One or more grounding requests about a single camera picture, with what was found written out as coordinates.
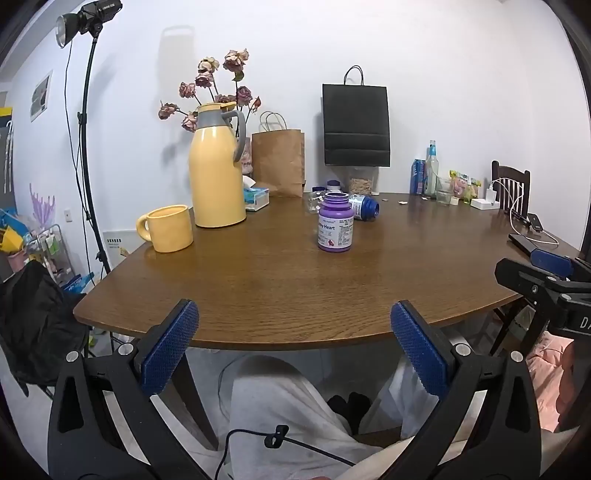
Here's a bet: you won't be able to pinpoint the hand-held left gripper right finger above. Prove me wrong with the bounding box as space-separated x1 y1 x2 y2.
365 300 562 480

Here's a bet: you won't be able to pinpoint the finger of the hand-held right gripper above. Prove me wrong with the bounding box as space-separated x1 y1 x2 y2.
529 248 591 283
494 258 566 306

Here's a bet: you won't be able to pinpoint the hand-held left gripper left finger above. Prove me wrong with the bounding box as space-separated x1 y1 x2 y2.
47 299 218 480

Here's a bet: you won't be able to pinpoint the yellow cup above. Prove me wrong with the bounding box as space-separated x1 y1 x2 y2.
136 204 194 253

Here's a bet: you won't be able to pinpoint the person's right forearm pink sleeve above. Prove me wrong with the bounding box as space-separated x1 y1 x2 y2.
525 331 579 433

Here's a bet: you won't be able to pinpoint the black phone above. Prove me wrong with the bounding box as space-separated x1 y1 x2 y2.
508 233 540 256

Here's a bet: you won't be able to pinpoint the white charger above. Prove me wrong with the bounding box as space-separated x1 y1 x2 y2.
470 186 500 211

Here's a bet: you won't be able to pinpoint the dark wooden chair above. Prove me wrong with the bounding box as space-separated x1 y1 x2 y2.
490 160 532 219

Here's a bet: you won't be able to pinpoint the white panel with yellow label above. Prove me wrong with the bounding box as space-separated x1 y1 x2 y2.
102 230 140 274

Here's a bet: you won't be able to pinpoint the clear drinking glass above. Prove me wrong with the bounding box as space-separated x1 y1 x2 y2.
435 176 454 206

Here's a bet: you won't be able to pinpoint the person's legs in white trousers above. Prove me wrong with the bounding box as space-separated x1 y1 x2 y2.
203 354 467 480

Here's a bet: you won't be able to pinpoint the black cloth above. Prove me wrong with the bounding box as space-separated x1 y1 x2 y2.
0 260 89 398

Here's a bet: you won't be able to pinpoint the clear bottle with blue cap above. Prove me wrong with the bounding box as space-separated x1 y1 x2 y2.
424 140 441 199

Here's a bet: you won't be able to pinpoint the purple supplement bottle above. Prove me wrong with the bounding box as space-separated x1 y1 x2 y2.
317 191 356 253

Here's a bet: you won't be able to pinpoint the blue drink can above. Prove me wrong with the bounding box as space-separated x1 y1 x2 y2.
409 159 428 196

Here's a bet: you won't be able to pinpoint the metal storage rack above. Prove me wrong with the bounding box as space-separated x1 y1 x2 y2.
22 223 77 288

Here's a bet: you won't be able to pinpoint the blue supplement bottle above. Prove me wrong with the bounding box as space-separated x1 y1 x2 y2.
348 194 380 222

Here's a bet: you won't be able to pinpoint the tissue box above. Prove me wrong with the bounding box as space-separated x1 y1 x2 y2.
242 175 271 212

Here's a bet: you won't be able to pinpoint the yellow thermos jug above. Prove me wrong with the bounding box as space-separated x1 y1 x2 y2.
188 102 247 228

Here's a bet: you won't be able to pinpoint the glass jar of cereal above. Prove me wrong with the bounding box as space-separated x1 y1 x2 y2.
348 166 380 196

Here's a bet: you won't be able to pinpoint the brown paper bag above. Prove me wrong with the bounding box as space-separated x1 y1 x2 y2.
251 111 306 199

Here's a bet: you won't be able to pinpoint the black paper bag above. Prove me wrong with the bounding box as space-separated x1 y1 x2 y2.
321 65 392 168

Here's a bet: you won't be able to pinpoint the dried roses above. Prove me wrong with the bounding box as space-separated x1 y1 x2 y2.
158 47 262 134

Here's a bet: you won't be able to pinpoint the black studio light on stand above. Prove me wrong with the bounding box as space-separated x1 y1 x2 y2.
55 0 123 358

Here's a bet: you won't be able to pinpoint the white charging cable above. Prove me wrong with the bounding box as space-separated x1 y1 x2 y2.
488 177 560 246

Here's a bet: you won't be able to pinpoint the black cable with clip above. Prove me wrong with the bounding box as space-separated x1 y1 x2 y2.
214 425 385 480

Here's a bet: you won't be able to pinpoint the purple coral wall sticker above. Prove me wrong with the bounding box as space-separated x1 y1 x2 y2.
29 183 57 228

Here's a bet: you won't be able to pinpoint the wall poster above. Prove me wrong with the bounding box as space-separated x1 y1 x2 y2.
30 69 54 123

